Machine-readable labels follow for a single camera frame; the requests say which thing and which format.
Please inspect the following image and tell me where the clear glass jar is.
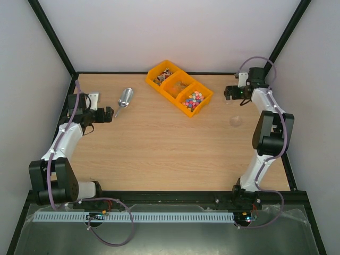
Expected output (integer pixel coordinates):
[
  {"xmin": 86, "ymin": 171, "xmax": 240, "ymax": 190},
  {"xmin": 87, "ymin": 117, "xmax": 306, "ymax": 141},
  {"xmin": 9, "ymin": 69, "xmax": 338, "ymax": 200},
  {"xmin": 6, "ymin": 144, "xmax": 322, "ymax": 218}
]
[{"xmin": 229, "ymin": 116, "xmax": 243, "ymax": 128}]

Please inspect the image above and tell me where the yellow bin with star candies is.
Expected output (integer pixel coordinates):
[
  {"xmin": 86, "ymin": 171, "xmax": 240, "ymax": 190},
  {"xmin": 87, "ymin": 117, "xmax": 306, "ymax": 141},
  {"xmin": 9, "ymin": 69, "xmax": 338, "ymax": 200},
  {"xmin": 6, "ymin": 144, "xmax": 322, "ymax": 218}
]
[{"xmin": 175, "ymin": 82, "xmax": 214, "ymax": 117}]

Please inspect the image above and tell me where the metal scoop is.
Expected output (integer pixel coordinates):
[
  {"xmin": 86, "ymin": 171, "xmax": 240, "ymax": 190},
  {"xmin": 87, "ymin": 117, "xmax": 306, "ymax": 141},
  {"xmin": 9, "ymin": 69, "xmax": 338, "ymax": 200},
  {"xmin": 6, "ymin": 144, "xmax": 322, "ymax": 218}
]
[{"xmin": 114, "ymin": 88, "xmax": 133, "ymax": 118}]

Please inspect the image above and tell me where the yellow bin with lollipops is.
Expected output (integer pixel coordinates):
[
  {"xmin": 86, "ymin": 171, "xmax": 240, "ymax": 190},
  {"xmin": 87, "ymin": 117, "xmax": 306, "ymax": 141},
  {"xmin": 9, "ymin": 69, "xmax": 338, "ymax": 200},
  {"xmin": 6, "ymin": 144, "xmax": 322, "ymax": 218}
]
[{"xmin": 145, "ymin": 59, "xmax": 181, "ymax": 92}]

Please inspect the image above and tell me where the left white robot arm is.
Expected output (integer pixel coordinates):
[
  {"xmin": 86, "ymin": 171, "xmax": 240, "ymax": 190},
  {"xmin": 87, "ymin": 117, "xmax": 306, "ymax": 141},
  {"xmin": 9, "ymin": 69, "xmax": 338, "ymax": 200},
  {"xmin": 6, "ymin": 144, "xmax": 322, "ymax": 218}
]
[{"xmin": 29, "ymin": 92, "xmax": 114, "ymax": 205}]

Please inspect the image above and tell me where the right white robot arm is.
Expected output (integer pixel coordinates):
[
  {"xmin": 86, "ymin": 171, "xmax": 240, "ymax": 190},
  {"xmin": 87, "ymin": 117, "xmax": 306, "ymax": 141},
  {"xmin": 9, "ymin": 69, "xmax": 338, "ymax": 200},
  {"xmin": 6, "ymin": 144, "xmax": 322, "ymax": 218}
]
[{"xmin": 224, "ymin": 67, "xmax": 294, "ymax": 208}]

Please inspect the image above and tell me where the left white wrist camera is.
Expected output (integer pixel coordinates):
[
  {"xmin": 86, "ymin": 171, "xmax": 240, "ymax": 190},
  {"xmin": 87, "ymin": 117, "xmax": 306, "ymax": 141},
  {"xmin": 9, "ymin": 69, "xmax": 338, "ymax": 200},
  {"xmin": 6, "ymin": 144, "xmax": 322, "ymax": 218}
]
[{"xmin": 88, "ymin": 92, "xmax": 100, "ymax": 111}]

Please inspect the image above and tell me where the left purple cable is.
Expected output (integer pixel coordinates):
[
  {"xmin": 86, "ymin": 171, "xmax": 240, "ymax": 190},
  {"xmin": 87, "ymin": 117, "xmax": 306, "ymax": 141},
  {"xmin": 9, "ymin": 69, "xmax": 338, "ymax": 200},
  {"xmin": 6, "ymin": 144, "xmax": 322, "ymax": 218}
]
[{"xmin": 46, "ymin": 80, "xmax": 134, "ymax": 246}]

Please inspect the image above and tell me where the black mounting rail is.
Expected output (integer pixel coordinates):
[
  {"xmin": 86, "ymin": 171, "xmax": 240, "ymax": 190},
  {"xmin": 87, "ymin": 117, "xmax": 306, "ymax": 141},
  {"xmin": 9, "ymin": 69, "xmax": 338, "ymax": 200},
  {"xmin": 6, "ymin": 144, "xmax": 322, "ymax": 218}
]
[{"xmin": 26, "ymin": 190, "xmax": 309, "ymax": 210}]

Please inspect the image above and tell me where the grey slotted cable duct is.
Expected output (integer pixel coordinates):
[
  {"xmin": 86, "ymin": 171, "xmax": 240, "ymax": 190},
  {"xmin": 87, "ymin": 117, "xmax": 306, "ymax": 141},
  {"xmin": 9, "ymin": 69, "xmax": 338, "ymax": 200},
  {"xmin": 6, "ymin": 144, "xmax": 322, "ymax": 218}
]
[{"xmin": 32, "ymin": 211, "xmax": 234, "ymax": 223}]

